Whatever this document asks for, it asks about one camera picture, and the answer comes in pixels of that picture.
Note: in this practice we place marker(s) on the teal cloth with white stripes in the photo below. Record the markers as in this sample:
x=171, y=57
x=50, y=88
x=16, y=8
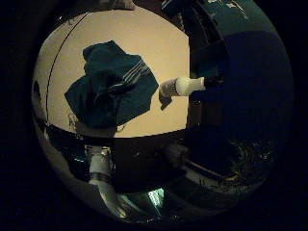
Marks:
x=112, y=91

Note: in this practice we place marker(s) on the white paper cup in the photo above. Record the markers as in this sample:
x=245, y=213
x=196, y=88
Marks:
x=184, y=86

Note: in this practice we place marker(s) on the dark blue floor mat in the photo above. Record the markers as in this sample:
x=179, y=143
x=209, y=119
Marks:
x=260, y=86

